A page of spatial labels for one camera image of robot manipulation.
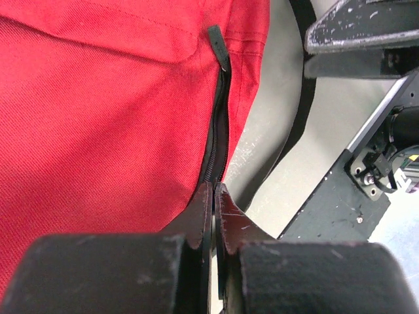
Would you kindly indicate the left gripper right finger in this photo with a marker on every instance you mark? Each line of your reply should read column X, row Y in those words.
column 259, row 274

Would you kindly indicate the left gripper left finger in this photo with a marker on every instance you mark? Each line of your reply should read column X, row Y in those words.
column 164, row 272

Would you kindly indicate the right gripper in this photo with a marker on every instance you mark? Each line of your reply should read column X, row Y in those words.
column 364, row 40

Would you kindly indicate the red student backpack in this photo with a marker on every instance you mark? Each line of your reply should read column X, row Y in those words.
column 112, row 112

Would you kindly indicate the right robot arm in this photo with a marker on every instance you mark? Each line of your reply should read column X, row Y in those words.
column 372, row 40

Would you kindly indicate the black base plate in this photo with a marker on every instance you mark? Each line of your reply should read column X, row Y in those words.
column 352, row 197

